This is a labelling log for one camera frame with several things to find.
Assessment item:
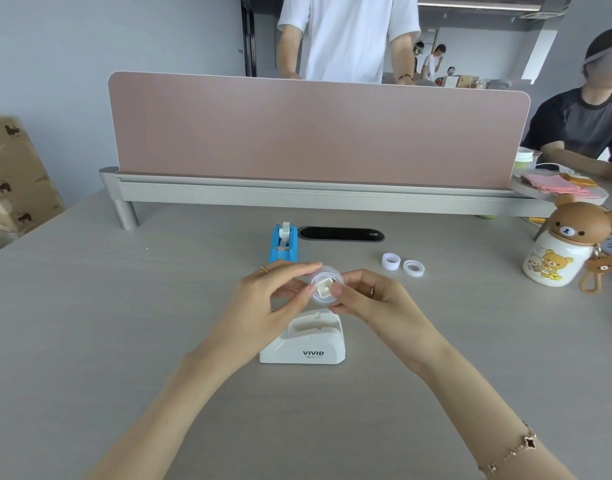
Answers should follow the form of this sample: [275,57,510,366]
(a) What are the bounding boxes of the gold clover bracelet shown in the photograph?
[477,421,537,478]

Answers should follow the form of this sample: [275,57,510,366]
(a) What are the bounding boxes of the silver divider rail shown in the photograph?
[98,167,557,231]

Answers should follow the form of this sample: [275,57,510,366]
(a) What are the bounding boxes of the pink paper sheets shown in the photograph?
[522,173,592,198]

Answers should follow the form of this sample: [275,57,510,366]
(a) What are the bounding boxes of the black oval cable grommet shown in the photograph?
[299,226,386,243]

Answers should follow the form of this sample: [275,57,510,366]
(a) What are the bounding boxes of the clear cup green drink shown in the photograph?
[513,147,543,174]

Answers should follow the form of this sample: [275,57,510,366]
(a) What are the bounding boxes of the blue tape dispenser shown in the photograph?
[269,222,300,266]

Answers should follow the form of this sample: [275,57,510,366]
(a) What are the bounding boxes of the person's left hand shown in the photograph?
[220,262,324,366]

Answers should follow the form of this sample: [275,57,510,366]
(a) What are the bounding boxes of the stack of cardboard boxes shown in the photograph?
[0,114,67,256]

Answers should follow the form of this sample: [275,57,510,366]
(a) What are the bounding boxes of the white tape dispenser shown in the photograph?
[259,306,346,366]

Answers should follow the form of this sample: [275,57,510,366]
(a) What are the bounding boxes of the clear tape roll white core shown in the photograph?
[306,265,345,308]

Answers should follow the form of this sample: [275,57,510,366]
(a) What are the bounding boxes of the person's right forearm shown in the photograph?
[410,339,582,480]

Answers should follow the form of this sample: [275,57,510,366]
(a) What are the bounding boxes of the black door frame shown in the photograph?
[240,0,258,78]

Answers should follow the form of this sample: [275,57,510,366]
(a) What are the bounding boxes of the bear lid white bottle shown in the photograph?
[523,193,612,288]

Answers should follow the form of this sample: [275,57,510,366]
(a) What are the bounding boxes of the person's left forearm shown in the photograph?
[80,340,238,480]

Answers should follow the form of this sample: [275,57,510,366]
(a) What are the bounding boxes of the pink desk divider panel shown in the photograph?
[108,70,531,190]

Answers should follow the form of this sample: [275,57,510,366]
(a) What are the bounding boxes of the brown bear keychain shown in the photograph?
[579,246,612,295]

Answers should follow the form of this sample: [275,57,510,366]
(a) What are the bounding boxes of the person's right hand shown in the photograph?
[330,268,439,376]

